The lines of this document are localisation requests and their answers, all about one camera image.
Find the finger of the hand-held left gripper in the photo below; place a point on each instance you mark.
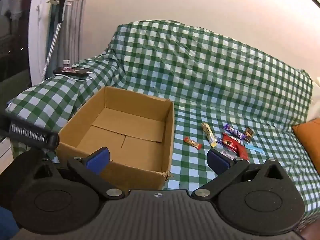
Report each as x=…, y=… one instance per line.
x=27, y=133

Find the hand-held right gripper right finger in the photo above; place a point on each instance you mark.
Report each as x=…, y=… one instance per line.
x=218, y=162

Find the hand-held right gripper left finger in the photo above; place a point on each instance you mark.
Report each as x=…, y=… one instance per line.
x=98, y=160

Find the red and white snack packet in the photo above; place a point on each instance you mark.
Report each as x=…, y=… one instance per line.
x=230, y=142

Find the yellow snack bar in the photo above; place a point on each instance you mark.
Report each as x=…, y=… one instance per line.
x=208, y=133

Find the small red orange snack bar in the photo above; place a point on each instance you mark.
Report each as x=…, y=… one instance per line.
x=192, y=143

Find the purple swirl snack packet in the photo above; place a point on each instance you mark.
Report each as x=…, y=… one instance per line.
x=233, y=130

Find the light blue stick packet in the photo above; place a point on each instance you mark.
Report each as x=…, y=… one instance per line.
x=253, y=148

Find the dark brown chocolate packet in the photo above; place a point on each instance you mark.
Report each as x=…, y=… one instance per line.
x=248, y=133

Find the brown cardboard box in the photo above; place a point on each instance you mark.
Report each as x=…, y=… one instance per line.
x=140, y=127

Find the black smartphone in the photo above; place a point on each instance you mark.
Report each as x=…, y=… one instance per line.
x=71, y=71

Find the green checked sofa cover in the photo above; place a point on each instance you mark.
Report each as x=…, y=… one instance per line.
x=200, y=80

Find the blue cloth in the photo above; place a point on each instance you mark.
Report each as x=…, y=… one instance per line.
x=7, y=222

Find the orange cushion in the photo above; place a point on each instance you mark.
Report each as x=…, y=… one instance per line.
x=308, y=137

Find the grey striped curtain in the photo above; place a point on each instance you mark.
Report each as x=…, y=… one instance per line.
x=73, y=35

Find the white pillow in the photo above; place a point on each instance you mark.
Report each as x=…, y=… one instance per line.
x=316, y=100

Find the black garment steamer pole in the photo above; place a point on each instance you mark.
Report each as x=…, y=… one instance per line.
x=60, y=10

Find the white window frame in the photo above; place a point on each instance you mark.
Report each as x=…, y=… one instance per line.
x=37, y=42

